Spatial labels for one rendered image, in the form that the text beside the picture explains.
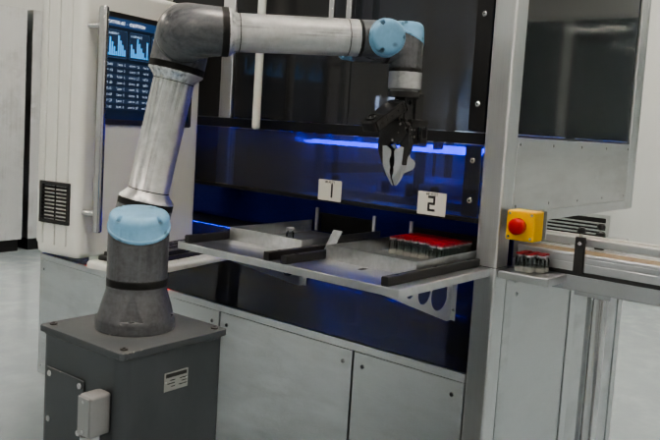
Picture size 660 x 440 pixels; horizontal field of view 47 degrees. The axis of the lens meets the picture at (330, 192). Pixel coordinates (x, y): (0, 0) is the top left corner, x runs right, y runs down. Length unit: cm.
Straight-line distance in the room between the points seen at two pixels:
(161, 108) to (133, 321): 43
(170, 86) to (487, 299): 92
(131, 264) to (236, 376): 112
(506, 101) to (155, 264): 92
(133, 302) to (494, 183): 91
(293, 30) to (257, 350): 122
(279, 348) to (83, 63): 101
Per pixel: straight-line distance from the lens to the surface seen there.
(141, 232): 146
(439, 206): 196
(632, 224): 660
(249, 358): 247
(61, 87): 219
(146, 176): 160
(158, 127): 160
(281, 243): 195
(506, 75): 189
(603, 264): 191
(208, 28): 148
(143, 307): 148
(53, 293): 333
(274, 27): 150
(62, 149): 219
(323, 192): 218
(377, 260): 176
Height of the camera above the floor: 120
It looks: 5 degrees down
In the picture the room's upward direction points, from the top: 4 degrees clockwise
